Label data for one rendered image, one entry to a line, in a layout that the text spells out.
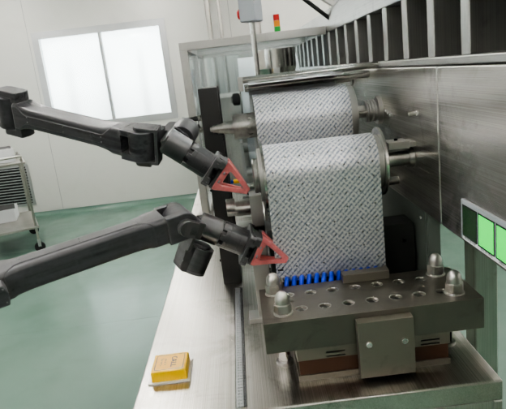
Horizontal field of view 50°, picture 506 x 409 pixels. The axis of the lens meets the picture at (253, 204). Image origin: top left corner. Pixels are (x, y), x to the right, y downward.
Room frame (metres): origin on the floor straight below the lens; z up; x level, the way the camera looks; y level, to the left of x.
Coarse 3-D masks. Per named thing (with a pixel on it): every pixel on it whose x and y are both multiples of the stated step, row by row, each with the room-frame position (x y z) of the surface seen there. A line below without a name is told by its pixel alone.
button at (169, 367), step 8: (184, 352) 1.01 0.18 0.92; (160, 360) 0.99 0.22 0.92; (168, 360) 0.98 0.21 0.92; (176, 360) 0.98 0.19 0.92; (184, 360) 0.98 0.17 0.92; (152, 368) 0.96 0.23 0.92; (160, 368) 0.96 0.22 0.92; (168, 368) 0.95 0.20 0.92; (176, 368) 0.95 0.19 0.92; (184, 368) 0.95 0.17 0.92; (152, 376) 0.94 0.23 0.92; (160, 376) 0.94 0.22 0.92; (168, 376) 0.94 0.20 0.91; (176, 376) 0.94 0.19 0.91; (184, 376) 0.94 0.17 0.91
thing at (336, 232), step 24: (360, 192) 1.08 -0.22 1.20; (288, 216) 1.08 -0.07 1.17; (312, 216) 1.08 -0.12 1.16; (336, 216) 1.08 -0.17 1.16; (360, 216) 1.08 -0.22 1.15; (288, 240) 1.08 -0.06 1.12; (312, 240) 1.08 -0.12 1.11; (336, 240) 1.08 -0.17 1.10; (360, 240) 1.08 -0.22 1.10; (288, 264) 1.08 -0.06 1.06; (312, 264) 1.08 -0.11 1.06; (336, 264) 1.08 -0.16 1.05; (360, 264) 1.08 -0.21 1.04; (384, 264) 1.08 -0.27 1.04
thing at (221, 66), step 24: (216, 48) 2.11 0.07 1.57; (240, 48) 2.11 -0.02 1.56; (264, 48) 2.11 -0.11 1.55; (312, 48) 2.12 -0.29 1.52; (192, 72) 2.39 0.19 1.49; (216, 72) 2.11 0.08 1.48; (240, 72) 2.11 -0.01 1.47; (240, 96) 2.11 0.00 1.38; (240, 144) 2.11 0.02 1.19; (240, 168) 2.11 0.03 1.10; (240, 216) 2.11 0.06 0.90
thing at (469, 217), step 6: (468, 210) 0.85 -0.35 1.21; (468, 216) 0.85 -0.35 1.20; (474, 216) 0.82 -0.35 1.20; (468, 222) 0.85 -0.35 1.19; (474, 222) 0.82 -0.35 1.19; (468, 228) 0.85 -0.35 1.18; (474, 228) 0.82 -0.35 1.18; (468, 234) 0.85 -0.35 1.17; (474, 234) 0.82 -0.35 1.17; (474, 240) 0.82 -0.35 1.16
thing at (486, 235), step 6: (480, 216) 0.80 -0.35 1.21; (480, 222) 0.80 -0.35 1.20; (486, 222) 0.78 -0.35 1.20; (480, 228) 0.80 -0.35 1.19; (486, 228) 0.78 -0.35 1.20; (492, 228) 0.76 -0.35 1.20; (480, 234) 0.80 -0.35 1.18; (486, 234) 0.78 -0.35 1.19; (492, 234) 0.76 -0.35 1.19; (480, 240) 0.80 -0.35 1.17; (486, 240) 0.78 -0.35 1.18; (492, 240) 0.76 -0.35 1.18; (486, 246) 0.78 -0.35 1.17; (492, 246) 0.76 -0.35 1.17; (492, 252) 0.76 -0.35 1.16
